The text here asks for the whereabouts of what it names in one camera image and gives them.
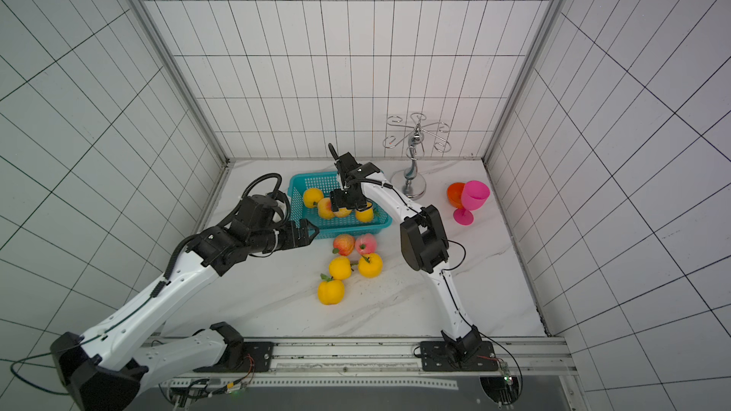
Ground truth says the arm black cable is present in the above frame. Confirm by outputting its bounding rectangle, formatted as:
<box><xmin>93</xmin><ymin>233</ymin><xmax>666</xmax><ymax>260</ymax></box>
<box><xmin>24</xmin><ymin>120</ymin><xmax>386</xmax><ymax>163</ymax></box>
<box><xmin>442</xmin><ymin>239</ymin><xmax>525</xmax><ymax>406</ymax></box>
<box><xmin>10</xmin><ymin>353</ymin><xmax>75</xmax><ymax>396</ymax></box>

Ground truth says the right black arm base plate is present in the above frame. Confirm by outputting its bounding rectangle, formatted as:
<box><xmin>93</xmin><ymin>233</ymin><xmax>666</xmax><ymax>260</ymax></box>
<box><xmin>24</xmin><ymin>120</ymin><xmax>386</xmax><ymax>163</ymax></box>
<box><xmin>416</xmin><ymin>341</ymin><xmax>499</xmax><ymax>373</ymax></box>

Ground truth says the chrome cup holder stand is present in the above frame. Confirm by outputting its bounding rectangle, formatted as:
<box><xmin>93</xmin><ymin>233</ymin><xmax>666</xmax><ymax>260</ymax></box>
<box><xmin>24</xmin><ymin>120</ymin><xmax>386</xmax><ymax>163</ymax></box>
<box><xmin>383</xmin><ymin>112</ymin><xmax>451</xmax><ymax>200</ymax></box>

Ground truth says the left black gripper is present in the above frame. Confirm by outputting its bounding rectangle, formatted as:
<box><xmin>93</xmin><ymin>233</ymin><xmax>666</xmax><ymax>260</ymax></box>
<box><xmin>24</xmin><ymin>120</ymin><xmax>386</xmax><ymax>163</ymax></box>
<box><xmin>249</xmin><ymin>219</ymin><xmax>319</xmax><ymax>254</ymax></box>

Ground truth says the orange-red peach top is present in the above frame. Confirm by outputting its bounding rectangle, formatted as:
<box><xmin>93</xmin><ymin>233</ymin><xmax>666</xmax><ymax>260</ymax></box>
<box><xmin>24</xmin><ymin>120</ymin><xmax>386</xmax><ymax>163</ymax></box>
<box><xmin>332</xmin><ymin>234</ymin><xmax>355</xmax><ymax>256</ymax></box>

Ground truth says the pink peach top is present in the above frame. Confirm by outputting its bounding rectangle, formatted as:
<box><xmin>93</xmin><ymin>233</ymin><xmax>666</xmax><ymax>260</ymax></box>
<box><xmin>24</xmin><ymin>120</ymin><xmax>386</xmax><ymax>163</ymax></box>
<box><xmin>355</xmin><ymin>234</ymin><xmax>378</xmax><ymax>256</ymax></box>

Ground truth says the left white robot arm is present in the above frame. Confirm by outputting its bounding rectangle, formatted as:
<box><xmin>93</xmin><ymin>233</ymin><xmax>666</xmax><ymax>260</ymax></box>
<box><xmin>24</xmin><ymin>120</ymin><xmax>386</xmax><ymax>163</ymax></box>
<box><xmin>51</xmin><ymin>173</ymin><xmax>319</xmax><ymax>410</ymax></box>

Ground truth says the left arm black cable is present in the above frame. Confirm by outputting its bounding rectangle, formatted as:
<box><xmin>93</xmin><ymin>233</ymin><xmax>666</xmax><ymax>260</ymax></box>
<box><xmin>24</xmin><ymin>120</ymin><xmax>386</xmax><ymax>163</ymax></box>
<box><xmin>10</xmin><ymin>353</ymin><xmax>75</xmax><ymax>396</ymax></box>

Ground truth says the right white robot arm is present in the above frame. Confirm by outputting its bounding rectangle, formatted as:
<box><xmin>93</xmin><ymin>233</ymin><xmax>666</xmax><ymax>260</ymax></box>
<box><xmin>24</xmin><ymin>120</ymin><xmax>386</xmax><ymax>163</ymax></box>
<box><xmin>327</xmin><ymin>144</ymin><xmax>499</xmax><ymax>370</ymax></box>

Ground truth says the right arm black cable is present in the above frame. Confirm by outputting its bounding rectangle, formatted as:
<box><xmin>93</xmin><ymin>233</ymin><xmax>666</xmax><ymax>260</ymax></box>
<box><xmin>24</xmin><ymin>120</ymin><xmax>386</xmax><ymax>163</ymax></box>
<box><xmin>442</xmin><ymin>239</ymin><xmax>525</xmax><ymax>406</ymax></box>

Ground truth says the magenta plastic goblet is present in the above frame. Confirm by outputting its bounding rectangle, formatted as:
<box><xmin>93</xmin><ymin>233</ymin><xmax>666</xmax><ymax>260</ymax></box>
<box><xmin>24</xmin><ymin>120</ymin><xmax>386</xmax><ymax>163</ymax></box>
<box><xmin>453</xmin><ymin>180</ymin><xmax>491</xmax><ymax>226</ymax></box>

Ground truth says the orange plastic goblet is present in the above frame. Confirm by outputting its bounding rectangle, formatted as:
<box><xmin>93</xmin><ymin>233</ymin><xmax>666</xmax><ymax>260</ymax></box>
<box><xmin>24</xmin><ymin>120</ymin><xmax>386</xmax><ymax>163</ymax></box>
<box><xmin>447</xmin><ymin>183</ymin><xmax>466</xmax><ymax>209</ymax></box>

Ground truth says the teal plastic basket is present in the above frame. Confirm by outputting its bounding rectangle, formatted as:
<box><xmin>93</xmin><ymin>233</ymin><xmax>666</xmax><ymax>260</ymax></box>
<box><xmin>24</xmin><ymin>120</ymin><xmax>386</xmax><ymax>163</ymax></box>
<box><xmin>284</xmin><ymin>169</ymin><xmax>393</xmax><ymax>240</ymax></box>

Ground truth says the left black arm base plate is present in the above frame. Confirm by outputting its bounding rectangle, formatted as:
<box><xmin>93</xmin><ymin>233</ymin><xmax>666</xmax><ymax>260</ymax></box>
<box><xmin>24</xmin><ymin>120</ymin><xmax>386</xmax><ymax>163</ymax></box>
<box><xmin>209</xmin><ymin>342</ymin><xmax>275</xmax><ymax>374</ymax></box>

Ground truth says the orange-pink peach bottom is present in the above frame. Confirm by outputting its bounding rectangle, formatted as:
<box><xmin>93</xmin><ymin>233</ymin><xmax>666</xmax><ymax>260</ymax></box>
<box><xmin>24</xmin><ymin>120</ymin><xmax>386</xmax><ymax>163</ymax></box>
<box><xmin>317</xmin><ymin>197</ymin><xmax>335</xmax><ymax>220</ymax></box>

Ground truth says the yellow peach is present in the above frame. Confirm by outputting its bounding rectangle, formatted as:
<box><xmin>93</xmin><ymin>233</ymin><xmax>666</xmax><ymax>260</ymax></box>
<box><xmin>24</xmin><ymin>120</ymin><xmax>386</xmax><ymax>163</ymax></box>
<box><xmin>302</xmin><ymin>188</ymin><xmax>325</xmax><ymax>209</ymax></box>
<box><xmin>334</xmin><ymin>207</ymin><xmax>351</xmax><ymax>218</ymax></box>
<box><xmin>317</xmin><ymin>274</ymin><xmax>346</xmax><ymax>306</ymax></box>
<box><xmin>355</xmin><ymin>207</ymin><xmax>375</xmax><ymax>224</ymax></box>
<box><xmin>358</xmin><ymin>253</ymin><xmax>384</xmax><ymax>279</ymax></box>
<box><xmin>329</xmin><ymin>256</ymin><xmax>352</xmax><ymax>281</ymax></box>

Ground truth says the aluminium mounting rail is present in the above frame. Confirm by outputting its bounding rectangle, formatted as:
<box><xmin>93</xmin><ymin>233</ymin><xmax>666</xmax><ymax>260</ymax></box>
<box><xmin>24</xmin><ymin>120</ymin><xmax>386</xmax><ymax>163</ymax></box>
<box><xmin>142</xmin><ymin>337</ymin><xmax>578</xmax><ymax>394</ymax></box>

